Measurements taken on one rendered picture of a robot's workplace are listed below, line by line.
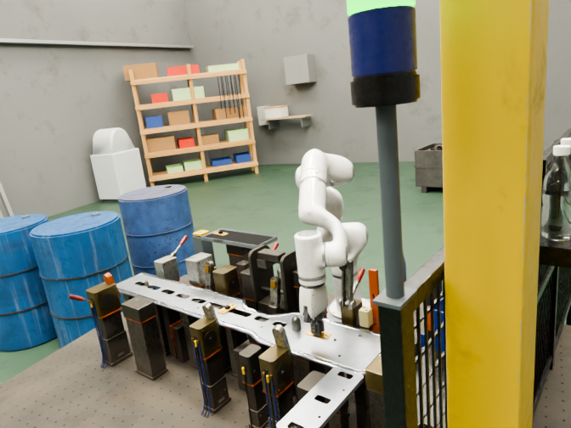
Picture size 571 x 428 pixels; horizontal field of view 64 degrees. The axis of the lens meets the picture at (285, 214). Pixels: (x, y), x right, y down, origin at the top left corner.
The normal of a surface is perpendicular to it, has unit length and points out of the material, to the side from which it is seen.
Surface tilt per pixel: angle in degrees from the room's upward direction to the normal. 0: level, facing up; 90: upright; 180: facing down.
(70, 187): 90
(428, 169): 90
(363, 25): 90
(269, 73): 90
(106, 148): 80
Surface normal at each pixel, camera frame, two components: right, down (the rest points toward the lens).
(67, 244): 0.19, 0.24
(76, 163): 0.87, 0.04
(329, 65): -0.48, 0.29
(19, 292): 0.48, 0.18
